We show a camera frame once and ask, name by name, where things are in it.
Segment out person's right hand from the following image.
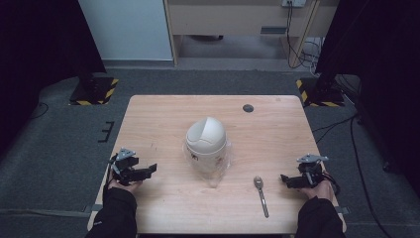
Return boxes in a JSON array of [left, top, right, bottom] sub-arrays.
[[303, 179, 335, 201]]

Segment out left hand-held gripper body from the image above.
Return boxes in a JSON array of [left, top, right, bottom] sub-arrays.
[[108, 147, 140, 186]]

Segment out metal spoon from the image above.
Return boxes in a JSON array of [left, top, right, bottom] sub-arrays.
[[253, 176, 270, 219]]

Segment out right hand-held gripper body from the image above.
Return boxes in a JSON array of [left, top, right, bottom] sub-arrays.
[[296, 153, 330, 187]]

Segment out light wooden desk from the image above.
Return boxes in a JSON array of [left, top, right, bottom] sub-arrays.
[[163, 0, 341, 67]]

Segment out clear plastic bin liner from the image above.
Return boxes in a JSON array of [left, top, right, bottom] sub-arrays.
[[181, 140, 233, 189]]

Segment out grey power strip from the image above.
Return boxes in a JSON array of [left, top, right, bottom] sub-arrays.
[[281, 0, 308, 9]]

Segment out white swing-lid trash bin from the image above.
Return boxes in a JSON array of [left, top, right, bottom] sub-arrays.
[[184, 116, 228, 177]]

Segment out person's left hand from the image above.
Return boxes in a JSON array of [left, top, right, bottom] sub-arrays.
[[107, 178, 144, 194]]

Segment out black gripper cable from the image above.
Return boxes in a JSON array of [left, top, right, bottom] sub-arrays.
[[324, 172, 342, 196]]

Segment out black desk cables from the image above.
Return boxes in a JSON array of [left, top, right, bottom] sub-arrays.
[[284, 2, 324, 70]]

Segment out thin black floor cable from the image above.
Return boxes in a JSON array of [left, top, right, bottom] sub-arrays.
[[30, 101, 51, 121]]

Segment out black stand base striped edge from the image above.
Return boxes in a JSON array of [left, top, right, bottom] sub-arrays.
[[295, 76, 347, 108], [68, 75, 120, 106]]

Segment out black curtain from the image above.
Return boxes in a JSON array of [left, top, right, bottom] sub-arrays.
[[0, 0, 107, 155], [314, 0, 420, 190]]

